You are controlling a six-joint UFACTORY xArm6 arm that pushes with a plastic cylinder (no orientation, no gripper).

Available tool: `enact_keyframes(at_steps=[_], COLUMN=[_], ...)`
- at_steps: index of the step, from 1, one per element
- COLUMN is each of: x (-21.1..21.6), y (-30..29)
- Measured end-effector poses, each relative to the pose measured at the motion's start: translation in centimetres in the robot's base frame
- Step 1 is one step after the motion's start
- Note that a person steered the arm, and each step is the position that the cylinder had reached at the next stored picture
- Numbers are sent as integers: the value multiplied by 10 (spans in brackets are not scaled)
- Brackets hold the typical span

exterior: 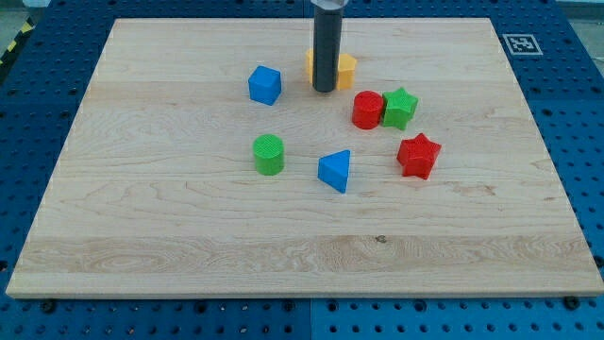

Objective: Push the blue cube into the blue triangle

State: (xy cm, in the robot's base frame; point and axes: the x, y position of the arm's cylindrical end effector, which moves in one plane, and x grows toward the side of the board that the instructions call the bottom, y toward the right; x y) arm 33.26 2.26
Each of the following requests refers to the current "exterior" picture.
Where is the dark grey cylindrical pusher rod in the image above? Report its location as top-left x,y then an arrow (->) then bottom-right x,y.
312,6 -> 342,93

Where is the silver rod mount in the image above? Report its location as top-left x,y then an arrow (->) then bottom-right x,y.
310,0 -> 349,9

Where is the blue cube block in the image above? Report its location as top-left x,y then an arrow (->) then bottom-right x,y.
248,65 -> 281,106

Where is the blue triangle block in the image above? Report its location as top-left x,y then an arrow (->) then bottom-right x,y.
317,149 -> 351,194

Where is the yellow pentagon block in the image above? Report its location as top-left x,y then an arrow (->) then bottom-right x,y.
306,49 -> 358,90

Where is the red cylinder block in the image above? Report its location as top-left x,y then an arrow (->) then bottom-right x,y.
351,91 -> 384,129

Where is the green star block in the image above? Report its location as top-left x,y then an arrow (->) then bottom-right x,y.
382,87 -> 419,130

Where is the green cylinder block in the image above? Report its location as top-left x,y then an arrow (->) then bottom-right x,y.
252,134 -> 284,176

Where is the red star block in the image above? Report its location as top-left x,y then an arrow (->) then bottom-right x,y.
396,133 -> 442,179

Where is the light wooden board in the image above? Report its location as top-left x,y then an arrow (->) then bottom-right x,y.
7,18 -> 603,299

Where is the white fiducial marker tag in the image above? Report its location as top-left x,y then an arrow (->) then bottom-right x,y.
503,33 -> 543,56

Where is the yellow black hazard tape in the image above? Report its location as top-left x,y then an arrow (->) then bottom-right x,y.
1,17 -> 35,67

